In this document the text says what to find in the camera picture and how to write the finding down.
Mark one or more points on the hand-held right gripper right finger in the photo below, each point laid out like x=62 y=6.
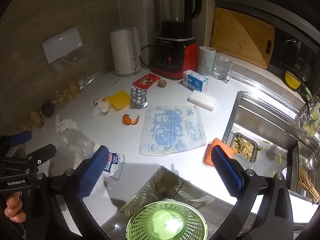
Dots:
x=226 y=177

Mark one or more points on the metal container with scraps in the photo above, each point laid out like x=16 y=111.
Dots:
x=243 y=146

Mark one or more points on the stainless steel sink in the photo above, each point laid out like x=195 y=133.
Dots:
x=265 y=120

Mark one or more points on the crumpled tissue with peel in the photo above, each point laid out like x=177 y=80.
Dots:
x=102 y=107

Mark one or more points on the clear plastic bag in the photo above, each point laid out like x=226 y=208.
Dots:
x=75 y=145

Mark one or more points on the white wall socket panel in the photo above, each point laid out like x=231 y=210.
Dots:
x=61 y=42

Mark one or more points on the red snack packet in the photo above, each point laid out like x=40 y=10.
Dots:
x=146 y=81

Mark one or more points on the brown kiwi fruit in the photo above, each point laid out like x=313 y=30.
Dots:
x=162 y=83

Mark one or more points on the crumpled white tissue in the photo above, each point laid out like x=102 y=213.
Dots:
x=65 y=124

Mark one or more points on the clear glass jar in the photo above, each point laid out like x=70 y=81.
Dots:
x=72 y=70

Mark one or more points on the white mug with green print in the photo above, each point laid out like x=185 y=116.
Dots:
x=206 y=62

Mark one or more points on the bamboo pot brush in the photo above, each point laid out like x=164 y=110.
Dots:
x=306 y=180

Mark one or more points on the glossy corner cabinet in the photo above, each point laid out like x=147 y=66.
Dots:
x=165 y=180

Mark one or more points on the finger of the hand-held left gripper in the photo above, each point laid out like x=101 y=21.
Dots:
x=42 y=152
x=20 y=138

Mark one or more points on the orange silicone scrubber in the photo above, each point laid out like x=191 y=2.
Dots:
x=208 y=155

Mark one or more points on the dish soap bottle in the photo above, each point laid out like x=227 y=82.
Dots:
x=313 y=120

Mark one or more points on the yellow lid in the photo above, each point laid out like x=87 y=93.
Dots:
x=292 y=80

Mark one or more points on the orange peel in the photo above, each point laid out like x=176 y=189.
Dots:
x=127 y=120

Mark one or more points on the person's left hand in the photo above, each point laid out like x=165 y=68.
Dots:
x=13 y=206

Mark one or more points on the wooden cutting board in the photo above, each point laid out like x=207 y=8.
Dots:
x=240 y=35

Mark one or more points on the dark round fruit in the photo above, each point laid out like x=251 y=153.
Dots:
x=47 y=108

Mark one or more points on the black and red blender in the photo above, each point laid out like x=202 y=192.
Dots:
x=172 y=52

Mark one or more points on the blue and white towel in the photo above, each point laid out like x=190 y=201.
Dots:
x=172 y=130

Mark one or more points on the white electric kettle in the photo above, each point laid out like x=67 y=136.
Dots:
x=123 y=52

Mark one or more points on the blue and white milk carton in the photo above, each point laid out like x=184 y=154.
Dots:
x=196 y=81

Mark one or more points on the green perforated basket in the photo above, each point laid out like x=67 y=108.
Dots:
x=140 y=225

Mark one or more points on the white sponge block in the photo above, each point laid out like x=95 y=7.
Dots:
x=202 y=100

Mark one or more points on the yellow sponge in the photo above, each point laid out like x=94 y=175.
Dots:
x=115 y=163

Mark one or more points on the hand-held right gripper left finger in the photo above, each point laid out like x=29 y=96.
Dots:
x=96 y=170

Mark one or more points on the clear glass cup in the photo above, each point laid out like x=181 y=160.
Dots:
x=221 y=67

